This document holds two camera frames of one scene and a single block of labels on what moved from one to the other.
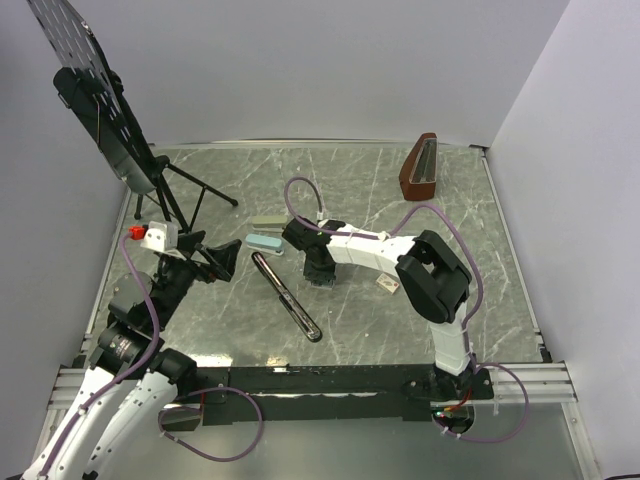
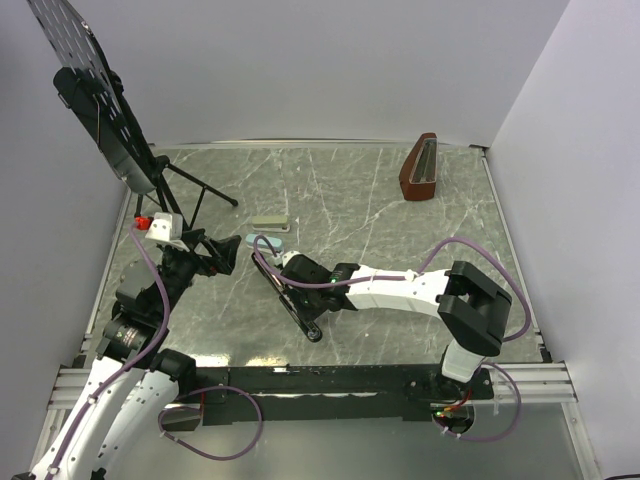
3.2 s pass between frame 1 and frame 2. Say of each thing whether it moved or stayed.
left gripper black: stayed
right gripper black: moved
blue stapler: stayed
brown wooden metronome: stayed
